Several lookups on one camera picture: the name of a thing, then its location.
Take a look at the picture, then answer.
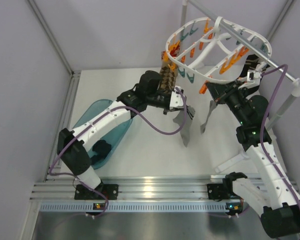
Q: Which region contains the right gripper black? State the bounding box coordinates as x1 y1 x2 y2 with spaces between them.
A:
206 80 249 125

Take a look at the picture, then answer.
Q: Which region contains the orange clothes peg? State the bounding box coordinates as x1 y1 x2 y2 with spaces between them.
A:
199 80 209 95

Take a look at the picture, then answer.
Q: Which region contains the white oval clip hanger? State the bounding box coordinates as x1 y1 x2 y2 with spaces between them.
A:
164 16 273 85

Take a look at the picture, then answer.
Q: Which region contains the grey striped sock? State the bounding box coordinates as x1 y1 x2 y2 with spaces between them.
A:
200 100 217 134

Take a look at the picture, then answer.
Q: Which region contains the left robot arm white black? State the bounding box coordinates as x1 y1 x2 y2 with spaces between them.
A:
56 70 195 199

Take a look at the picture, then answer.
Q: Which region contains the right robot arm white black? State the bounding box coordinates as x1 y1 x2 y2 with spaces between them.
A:
206 81 300 239

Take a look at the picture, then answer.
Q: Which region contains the grey sock in basket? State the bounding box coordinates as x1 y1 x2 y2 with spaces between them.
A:
173 105 196 147

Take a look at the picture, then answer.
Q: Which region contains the black striped sock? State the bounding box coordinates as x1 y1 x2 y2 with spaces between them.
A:
237 54 262 79

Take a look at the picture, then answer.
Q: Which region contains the brown checkered sock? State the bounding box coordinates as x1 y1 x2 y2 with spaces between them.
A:
159 51 178 93

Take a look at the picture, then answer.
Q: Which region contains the metal drying rack stand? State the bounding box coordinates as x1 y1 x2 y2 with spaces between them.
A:
149 0 300 174

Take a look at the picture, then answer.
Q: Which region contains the navy blue sock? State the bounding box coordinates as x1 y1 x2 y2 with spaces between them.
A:
90 140 112 165

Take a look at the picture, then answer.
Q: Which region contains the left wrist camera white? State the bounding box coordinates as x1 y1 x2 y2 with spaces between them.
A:
169 86 185 110

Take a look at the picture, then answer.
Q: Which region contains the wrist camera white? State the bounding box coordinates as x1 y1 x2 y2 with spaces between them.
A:
169 86 185 110
240 70 262 89

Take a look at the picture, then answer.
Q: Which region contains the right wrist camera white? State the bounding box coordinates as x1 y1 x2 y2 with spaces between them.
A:
240 70 262 89

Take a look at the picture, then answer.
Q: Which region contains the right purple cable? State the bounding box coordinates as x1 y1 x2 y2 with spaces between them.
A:
259 64 300 240

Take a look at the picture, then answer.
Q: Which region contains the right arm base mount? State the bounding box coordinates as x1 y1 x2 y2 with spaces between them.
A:
206 183 235 202

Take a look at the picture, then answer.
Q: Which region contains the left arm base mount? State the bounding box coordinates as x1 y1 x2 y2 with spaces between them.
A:
74 184 119 201

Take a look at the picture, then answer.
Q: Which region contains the aluminium rail frame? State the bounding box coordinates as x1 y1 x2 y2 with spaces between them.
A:
29 72 300 213

